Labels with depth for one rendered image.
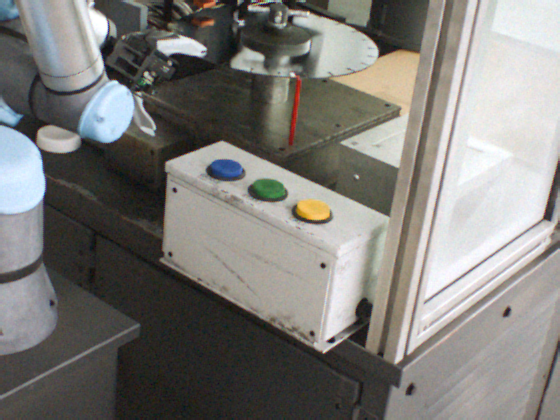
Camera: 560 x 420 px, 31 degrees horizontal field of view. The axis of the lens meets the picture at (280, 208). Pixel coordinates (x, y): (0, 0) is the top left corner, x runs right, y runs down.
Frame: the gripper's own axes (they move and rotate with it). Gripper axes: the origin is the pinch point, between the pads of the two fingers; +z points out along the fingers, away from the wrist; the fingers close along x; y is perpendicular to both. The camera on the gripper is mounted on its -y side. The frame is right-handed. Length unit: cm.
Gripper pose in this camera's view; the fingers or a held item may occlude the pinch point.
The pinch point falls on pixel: (177, 91)
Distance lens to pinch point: 154.5
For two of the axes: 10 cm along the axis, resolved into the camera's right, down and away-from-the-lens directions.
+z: 5.7, 3.1, 7.6
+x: 5.2, -8.5, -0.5
